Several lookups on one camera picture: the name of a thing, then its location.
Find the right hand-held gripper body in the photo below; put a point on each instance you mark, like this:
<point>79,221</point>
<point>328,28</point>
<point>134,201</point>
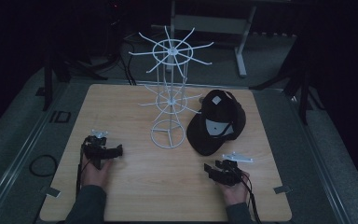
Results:
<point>230,172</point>

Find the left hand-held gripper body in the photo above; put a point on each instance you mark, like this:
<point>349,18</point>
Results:
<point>94,148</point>

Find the black baseball cap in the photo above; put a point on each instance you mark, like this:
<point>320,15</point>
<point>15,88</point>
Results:
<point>217,123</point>

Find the person's right hand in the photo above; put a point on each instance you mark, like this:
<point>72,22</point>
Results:
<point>236,193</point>

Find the person's left hand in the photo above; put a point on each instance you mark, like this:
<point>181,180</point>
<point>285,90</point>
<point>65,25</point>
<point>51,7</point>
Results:
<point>94,175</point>

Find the grey tape strip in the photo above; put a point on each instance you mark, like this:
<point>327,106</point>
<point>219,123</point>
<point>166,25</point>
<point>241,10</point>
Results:
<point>282,189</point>
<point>51,191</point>

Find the black tripod stand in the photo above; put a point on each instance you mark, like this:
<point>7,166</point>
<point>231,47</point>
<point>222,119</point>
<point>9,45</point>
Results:
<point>48,84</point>
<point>303,90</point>

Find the black rectangular floor bracket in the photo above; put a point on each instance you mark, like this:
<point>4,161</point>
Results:
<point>61,117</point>

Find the white metal stand frame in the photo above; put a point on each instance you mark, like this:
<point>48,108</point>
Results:
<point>211,24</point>

